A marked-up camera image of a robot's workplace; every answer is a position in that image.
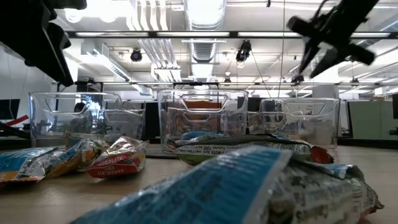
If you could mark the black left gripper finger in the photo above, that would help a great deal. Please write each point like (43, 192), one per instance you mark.
(62, 56)
(43, 56)

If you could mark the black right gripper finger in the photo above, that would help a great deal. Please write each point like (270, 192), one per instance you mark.
(309, 51)
(328, 60)

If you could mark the red green granola bar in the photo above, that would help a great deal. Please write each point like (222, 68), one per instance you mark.
(321, 155)

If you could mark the blue orange granola bar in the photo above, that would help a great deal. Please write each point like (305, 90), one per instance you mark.
(77, 155)

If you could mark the red silver granola bar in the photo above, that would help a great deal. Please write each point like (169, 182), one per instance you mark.
(118, 161)

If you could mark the black ceiling spotlight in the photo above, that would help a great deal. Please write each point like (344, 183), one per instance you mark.
(297, 78)
(136, 56)
(244, 49)

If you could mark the white column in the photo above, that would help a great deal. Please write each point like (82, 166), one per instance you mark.
(326, 90)

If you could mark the black monitor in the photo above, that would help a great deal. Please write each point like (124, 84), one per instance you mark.
(9, 109)

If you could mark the grey green partition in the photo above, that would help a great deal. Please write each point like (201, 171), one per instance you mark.
(357, 118)

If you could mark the clear plastic bin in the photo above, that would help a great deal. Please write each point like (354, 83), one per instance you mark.
(202, 121)
(62, 124)
(311, 130)

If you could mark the white ceiling pipes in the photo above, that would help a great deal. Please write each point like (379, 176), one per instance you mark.
(155, 53)

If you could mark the orange panel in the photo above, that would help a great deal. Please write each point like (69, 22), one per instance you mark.
(202, 104)

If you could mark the white ceiling duct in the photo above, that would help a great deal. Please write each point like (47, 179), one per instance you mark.
(109, 67)

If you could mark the grey horizontal rail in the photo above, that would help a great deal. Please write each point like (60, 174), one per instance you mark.
(264, 83)

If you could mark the silver ventilation duct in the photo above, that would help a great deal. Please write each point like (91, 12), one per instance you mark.
(203, 51)

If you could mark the black rail clamp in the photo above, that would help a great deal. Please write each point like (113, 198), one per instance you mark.
(196, 84)

